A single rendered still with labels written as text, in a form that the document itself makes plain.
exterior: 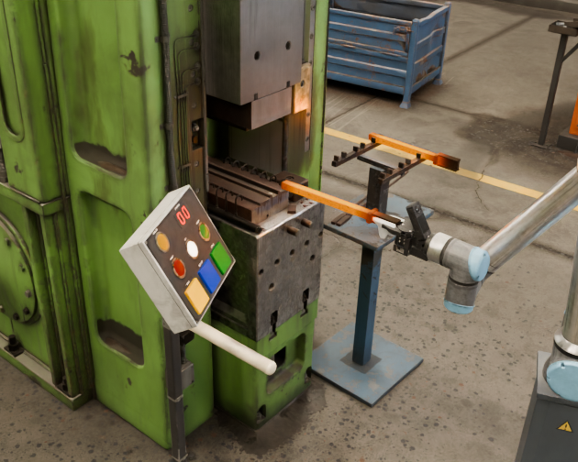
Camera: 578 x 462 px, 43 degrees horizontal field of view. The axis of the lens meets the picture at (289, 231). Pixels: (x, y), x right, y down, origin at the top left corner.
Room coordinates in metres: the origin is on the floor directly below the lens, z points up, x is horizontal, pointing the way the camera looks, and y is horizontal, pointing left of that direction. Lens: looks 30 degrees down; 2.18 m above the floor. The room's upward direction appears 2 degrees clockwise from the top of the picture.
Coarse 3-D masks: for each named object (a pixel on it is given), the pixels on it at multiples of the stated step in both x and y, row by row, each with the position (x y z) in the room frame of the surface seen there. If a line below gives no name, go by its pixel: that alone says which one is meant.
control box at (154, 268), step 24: (192, 192) 1.92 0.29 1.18; (168, 216) 1.76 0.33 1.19; (192, 216) 1.85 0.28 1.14; (144, 240) 1.61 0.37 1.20; (168, 240) 1.69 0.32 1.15; (192, 240) 1.78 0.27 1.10; (216, 240) 1.88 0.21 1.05; (144, 264) 1.60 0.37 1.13; (168, 264) 1.63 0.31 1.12; (192, 264) 1.72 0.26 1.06; (144, 288) 1.60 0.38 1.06; (168, 288) 1.59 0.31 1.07; (216, 288) 1.74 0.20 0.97; (168, 312) 1.59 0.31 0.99; (192, 312) 1.59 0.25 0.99
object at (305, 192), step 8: (288, 184) 2.23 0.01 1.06; (296, 184) 2.24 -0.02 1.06; (296, 192) 2.21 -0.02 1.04; (304, 192) 2.19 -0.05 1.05; (312, 192) 2.17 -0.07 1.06; (320, 192) 2.18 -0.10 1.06; (320, 200) 2.15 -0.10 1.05; (328, 200) 2.13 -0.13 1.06; (336, 200) 2.12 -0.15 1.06; (344, 208) 2.09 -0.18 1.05; (352, 208) 2.07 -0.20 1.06; (360, 208) 2.07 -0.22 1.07; (360, 216) 2.05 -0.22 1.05; (368, 216) 2.02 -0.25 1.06; (376, 216) 2.01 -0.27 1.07; (384, 216) 2.01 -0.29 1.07; (392, 216) 2.01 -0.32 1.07; (376, 224) 2.01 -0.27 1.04
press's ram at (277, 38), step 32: (224, 0) 2.19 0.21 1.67; (256, 0) 2.20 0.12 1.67; (288, 0) 2.32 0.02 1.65; (224, 32) 2.19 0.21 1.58; (256, 32) 2.20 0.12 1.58; (288, 32) 2.32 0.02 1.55; (224, 64) 2.19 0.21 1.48; (256, 64) 2.20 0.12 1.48; (288, 64) 2.33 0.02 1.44; (224, 96) 2.19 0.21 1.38; (256, 96) 2.21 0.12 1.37
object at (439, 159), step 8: (376, 136) 2.73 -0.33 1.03; (384, 144) 2.70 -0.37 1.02; (392, 144) 2.68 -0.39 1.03; (400, 144) 2.66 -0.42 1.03; (408, 144) 2.66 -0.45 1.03; (408, 152) 2.63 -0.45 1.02; (416, 152) 2.61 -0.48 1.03; (424, 152) 2.59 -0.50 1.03; (432, 152) 2.59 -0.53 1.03; (440, 152) 2.58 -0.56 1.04; (432, 160) 2.56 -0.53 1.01; (440, 160) 2.55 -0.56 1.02; (448, 160) 2.53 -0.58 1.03; (456, 160) 2.50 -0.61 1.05; (448, 168) 2.52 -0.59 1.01; (456, 168) 2.50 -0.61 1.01
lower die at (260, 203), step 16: (208, 160) 2.54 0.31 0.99; (208, 176) 2.42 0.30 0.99; (224, 176) 2.40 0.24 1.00; (256, 176) 2.42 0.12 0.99; (208, 192) 2.31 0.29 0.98; (224, 192) 2.31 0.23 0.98; (240, 192) 2.29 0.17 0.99; (256, 192) 2.30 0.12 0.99; (288, 192) 2.34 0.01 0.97; (224, 208) 2.26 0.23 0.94; (240, 208) 2.22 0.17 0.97; (256, 208) 2.21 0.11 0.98; (272, 208) 2.28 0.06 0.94
